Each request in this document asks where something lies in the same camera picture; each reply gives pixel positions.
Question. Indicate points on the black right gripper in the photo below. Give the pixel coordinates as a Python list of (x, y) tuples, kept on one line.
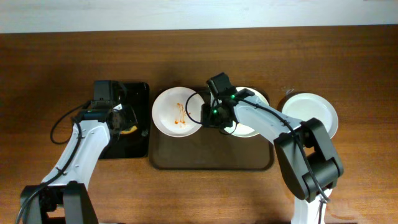
[(209, 116)]

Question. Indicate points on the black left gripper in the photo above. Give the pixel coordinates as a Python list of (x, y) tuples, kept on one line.
[(125, 119)]

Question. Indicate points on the green and yellow sponge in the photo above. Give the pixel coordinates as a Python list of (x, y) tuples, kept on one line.
[(129, 131)]

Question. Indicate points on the white plate with sauce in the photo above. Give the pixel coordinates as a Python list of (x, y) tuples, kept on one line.
[(240, 130)]

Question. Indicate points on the pink plate with sauce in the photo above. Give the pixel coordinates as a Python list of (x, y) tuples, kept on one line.
[(169, 114)]

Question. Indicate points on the white plate with red streak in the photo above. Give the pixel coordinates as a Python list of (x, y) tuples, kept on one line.
[(305, 106)]

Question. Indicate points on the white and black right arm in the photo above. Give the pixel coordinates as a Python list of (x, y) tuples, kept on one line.
[(309, 162)]

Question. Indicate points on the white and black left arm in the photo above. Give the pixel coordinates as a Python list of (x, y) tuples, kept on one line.
[(62, 196)]

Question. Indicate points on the black rectangular sponge tray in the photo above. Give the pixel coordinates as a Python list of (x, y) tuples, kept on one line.
[(135, 144)]

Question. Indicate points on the brown serving tray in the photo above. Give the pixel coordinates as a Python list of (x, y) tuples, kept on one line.
[(209, 148)]

